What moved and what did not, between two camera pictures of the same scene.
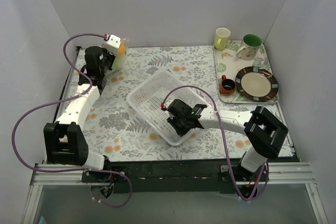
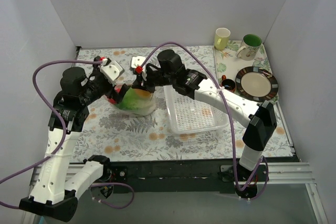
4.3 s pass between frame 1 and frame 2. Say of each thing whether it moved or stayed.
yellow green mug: stayed
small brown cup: stayed
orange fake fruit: moved
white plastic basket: moved
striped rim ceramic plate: stayed
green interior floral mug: stayed
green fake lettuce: moved
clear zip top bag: moved
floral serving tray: stayed
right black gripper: moved
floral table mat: stayed
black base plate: stayed
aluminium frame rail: stayed
